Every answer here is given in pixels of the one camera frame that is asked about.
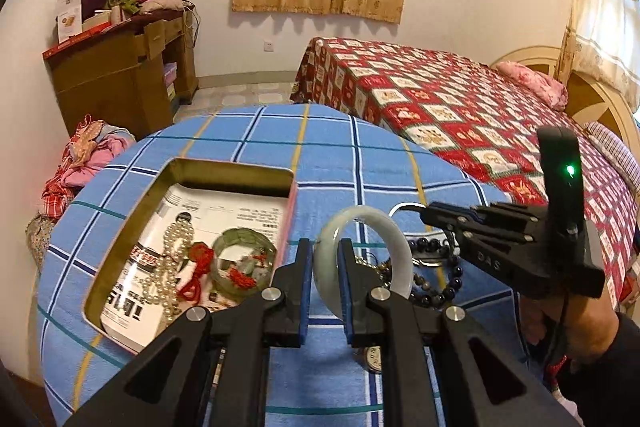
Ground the dark blue bead bracelet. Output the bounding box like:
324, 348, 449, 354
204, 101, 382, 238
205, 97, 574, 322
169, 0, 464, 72
406, 235, 467, 308

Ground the white pearl necklace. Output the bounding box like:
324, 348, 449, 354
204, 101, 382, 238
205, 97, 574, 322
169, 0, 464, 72
139, 218, 196, 320

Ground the dark green jade bangle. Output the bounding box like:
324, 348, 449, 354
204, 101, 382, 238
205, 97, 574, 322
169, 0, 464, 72
209, 228, 277, 303

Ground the silver wrist watch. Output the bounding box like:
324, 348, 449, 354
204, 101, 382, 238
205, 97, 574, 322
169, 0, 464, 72
363, 346, 382, 374

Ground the red tassel charm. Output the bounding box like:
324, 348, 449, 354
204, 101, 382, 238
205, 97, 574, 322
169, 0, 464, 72
177, 242, 215, 303

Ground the pale white jade bangle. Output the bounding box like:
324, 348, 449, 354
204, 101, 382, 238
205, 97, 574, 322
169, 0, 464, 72
312, 204, 416, 323

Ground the person's right hand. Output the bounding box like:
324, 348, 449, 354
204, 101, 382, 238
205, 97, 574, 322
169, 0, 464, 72
520, 289, 620, 363

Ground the red patchwork bed quilt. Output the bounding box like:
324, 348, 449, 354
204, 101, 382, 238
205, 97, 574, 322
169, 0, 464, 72
291, 37, 639, 300

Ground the blue plaid tablecloth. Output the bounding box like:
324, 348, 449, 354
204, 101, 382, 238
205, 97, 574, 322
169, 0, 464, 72
37, 105, 502, 426

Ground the pink metal tin box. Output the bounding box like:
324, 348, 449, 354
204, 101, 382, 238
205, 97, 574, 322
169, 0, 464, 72
84, 158, 296, 353

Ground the pink pillow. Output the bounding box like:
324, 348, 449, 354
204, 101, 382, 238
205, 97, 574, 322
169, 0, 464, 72
495, 61, 568, 112

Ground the cream wooden headboard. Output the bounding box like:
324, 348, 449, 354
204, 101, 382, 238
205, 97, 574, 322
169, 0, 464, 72
490, 46, 639, 159

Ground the pink clothes pile on floor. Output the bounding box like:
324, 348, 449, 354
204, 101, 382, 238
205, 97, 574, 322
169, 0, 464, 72
38, 114, 136, 220

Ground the purple storage box in desk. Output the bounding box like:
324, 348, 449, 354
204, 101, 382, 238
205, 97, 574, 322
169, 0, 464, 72
164, 63, 178, 86

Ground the brown wooden desk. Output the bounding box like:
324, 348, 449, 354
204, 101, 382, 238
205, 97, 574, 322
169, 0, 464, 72
43, 10, 198, 139

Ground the long red flat box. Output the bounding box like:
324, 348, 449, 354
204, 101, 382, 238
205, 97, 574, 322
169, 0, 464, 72
42, 22, 112, 60

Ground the white product box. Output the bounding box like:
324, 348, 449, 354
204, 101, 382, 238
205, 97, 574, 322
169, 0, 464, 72
55, 0, 82, 43

